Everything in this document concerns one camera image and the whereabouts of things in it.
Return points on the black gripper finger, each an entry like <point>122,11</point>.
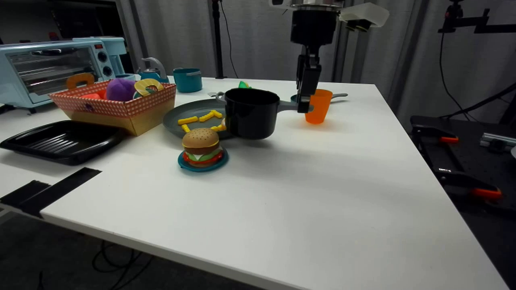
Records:
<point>304,80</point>
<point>316,66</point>

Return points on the yellow toy fry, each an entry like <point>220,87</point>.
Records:
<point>187,119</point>
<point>185,128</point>
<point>209,114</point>
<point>217,127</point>

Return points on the grey device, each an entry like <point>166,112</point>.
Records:
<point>496,140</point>

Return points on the toy burger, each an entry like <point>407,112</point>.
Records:
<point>201,140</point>

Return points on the purple toy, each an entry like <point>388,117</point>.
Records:
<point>119,90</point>

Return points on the orange plastic cup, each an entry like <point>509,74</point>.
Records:
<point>319,109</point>

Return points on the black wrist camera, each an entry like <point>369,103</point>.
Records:
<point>359,24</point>

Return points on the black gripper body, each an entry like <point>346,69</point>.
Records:
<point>314,24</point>

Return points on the black camera boom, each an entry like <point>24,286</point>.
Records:
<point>453,9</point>

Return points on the brown pretzel toy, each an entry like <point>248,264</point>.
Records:
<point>72,80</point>

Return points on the black tray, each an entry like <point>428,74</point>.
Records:
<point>58,140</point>

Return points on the small teal saucer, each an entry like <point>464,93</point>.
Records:
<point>203,167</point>

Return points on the dark green frying pan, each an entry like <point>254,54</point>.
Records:
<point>185,109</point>

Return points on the white wrist mount plate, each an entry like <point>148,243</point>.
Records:
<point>370,12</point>

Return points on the light blue toaster oven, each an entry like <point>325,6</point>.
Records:
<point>48,69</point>

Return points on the teal pot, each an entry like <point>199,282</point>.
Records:
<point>187,80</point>

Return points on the black tape strip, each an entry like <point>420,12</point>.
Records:
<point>24,191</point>
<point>64,185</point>

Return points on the red patterned cardboard basket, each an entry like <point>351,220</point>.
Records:
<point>117,112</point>

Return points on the green yellow toy corn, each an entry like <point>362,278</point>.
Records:
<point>243,83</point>

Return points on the red toy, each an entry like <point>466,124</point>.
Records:
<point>95,95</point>

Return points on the black low platform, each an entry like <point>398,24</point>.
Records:
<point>467,161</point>

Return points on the black vertical pole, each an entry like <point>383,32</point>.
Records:
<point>216,37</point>

